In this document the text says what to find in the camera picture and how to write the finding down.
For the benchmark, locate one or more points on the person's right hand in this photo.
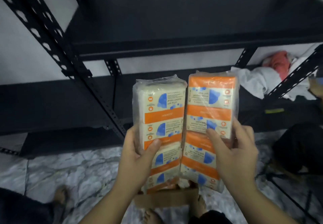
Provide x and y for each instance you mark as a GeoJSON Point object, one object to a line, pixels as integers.
{"type": "Point", "coordinates": [239, 165]}

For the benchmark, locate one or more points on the person's left hand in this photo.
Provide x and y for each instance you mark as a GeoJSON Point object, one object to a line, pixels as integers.
{"type": "Point", "coordinates": [133, 168]}

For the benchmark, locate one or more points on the brown cardboard box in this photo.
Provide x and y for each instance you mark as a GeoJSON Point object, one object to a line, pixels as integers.
{"type": "Point", "coordinates": [166, 198]}

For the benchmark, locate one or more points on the black metal shelving rack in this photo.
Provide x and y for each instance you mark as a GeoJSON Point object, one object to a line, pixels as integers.
{"type": "Point", "coordinates": [176, 17]}

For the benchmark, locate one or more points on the person's left foot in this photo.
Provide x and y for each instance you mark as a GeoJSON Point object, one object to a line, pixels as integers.
{"type": "Point", "coordinates": [152, 217]}

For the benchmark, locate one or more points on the person's foot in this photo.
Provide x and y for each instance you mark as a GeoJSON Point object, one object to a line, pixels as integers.
{"type": "Point", "coordinates": [152, 217]}
{"type": "Point", "coordinates": [199, 206]}

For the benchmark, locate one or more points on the person's right foot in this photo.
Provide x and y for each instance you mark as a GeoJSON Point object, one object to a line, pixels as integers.
{"type": "Point", "coordinates": [199, 206]}

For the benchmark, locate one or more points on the person's black trousers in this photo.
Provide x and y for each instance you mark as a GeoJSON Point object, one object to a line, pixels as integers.
{"type": "Point", "coordinates": [209, 218]}

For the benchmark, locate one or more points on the white cloth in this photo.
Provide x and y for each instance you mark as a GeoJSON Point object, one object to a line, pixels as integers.
{"type": "Point", "coordinates": [255, 80]}

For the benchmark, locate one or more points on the pink cloth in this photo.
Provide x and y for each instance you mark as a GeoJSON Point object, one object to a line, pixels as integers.
{"type": "Point", "coordinates": [277, 62]}

